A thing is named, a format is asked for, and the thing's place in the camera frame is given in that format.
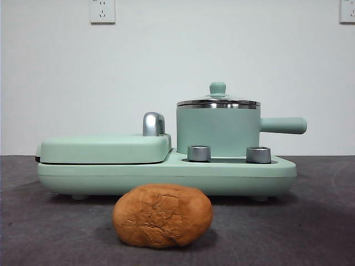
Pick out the mint green breakfast machine base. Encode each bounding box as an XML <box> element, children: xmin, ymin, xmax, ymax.
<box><xmin>38</xmin><ymin>147</ymin><xmax>297</xmax><ymax>201</ymax></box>

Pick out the mint green handled pot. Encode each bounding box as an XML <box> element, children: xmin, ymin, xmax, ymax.
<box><xmin>176</xmin><ymin>101</ymin><xmax>308</xmax><ymax>157</ymax></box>

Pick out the silver dial knob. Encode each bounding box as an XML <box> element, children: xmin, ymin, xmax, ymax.
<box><xmin>187</xmin><ymin>145</ymin><xmax>212</xmax><ymax>162</ymax></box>
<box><xmin>246</xmin><ymin>146</ymin><xmax>272</xmax><ymax>164</ymax></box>

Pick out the glass lid with green knob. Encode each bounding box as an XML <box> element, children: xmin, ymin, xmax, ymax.
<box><xmin>176</xmin><ymin>81</ymin><xmax>261</xmax><ymax>109</ymax></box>

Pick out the brown potato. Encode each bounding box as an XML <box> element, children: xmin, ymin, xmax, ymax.
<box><xmin>111</xmin><ymin>183</ymin><xmax>214</xmax><ymax>249</ymax></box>

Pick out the mint green griddle cover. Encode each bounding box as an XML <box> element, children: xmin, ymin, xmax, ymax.
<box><xmin>35</xmin><ymin>132</ymin><xmax>173</xmax><ymax>165</ymax></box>

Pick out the white wall socket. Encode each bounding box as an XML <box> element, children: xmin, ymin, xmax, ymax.
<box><xmin>89</xmin><ymin>0</ymin><xmax>116</xmax><ymax>25</ymax></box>
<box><xmin>339</xmin><ymin>0</ymin><xmax>355</xmax><ymax>24</ymax></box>

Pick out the silver griddle cover handle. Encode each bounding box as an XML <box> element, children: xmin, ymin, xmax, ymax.
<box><xmin>142</xmin><ymin>111</ymin><xmax>168</xmax><ymax>137</ymax></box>

